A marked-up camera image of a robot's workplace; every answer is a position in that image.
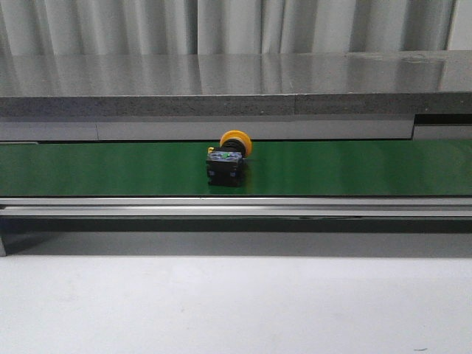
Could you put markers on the grey stone-edged shelf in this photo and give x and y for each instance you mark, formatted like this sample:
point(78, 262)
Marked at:
point(364, 95)

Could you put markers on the green conveyor belt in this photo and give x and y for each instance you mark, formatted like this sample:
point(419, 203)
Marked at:
point(275, 168)

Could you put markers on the grey pleated curtain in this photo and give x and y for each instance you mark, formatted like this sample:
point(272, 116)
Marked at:
point(231, 27)

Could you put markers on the yellow push button switch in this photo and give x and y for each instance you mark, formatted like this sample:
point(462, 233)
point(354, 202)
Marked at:
point(226, 163)

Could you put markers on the aluminium conveyor frame rail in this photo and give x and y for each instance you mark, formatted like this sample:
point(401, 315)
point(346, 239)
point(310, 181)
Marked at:
point(239, 226)

